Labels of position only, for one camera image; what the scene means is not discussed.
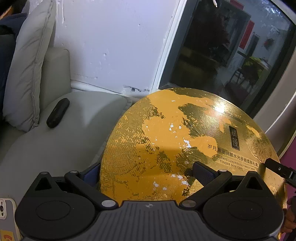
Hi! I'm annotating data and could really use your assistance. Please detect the person's right hand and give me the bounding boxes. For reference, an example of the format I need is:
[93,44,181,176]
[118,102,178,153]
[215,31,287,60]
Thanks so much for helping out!
[285,197,296,234]

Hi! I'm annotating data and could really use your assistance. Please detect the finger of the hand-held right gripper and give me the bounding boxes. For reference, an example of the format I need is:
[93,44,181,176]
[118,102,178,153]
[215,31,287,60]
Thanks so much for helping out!
[264,158,296,186]

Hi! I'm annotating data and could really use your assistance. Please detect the dark blue cloth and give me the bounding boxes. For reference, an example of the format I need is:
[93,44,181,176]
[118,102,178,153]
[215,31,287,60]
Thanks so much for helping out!
[0,13,28,116]

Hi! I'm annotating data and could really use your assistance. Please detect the white smartphone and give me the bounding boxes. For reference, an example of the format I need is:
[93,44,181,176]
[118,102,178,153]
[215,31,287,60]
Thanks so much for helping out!
[0,198,19,241]

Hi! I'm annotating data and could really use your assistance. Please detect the light grey sofa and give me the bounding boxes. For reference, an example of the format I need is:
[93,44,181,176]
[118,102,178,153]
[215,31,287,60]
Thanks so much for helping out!
[0,48,133,205]

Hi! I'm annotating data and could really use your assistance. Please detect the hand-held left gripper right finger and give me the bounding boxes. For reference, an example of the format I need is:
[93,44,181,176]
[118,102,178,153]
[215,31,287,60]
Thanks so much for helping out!
[179,161,263,209]

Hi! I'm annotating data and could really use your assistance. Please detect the small black remote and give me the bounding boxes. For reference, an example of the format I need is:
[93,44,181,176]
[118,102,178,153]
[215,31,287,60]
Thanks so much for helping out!
[46,98,70,128]

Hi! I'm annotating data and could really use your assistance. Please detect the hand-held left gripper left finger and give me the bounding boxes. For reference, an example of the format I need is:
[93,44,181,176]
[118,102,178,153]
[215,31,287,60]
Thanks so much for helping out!
[35,163,118,210]

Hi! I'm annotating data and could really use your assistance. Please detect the grey cushion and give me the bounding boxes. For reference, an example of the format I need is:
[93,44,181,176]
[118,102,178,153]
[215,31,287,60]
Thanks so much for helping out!
[2,0,57,133]

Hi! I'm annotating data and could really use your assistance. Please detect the round gold box lid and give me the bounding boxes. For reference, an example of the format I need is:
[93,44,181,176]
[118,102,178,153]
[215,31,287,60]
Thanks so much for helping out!
[99,87,288,241]

